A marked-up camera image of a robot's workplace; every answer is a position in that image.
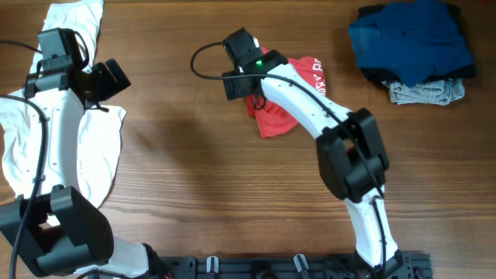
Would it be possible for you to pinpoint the red printed t-shirt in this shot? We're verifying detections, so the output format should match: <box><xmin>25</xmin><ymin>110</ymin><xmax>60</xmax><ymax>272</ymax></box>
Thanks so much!
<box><xmin>246</xmin><ymin>57</ymin><xmax>326</xmax><ymax>138</ymax></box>

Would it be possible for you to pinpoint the folded light grey garment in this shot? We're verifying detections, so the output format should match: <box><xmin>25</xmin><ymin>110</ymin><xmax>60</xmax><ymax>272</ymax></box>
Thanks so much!
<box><xmin>382</xmin><ymin>78</ymin><xmax>465</xmax><ymax>105</ymax></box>

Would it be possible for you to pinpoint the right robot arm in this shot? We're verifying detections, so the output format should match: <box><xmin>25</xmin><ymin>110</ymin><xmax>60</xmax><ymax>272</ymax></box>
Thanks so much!
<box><xmin>222</xmin><ymin>29</ymin><xmax>398</xmax><ymax>276</ymax></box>

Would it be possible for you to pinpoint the folded blue garment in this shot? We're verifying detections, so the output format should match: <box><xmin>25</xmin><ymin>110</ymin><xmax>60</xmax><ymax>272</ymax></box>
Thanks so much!
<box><xmin>348</xmin><ymin>0</ymin><xmax>474</xmax><ymax>88</ymax></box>

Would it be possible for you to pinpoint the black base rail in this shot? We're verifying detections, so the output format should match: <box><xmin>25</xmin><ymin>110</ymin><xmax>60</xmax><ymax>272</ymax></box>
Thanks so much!
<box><xmin>162</xmin><ymin>252</ymin><xmax>433</xmax><ymax>279</ymax></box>

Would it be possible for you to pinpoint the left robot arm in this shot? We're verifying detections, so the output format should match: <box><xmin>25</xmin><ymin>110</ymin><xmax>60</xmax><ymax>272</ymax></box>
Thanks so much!
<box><xmin>1</xmin><ymin>28</ymin><xmax>156</xmax><ymax>278</ymax></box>

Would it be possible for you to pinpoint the right black cable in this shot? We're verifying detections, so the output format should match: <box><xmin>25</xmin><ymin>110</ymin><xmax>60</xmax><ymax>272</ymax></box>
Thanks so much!
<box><xmin>189</xmin><ymin>41</ymin><xmax>388</xmax><ymax>278</ymax></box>

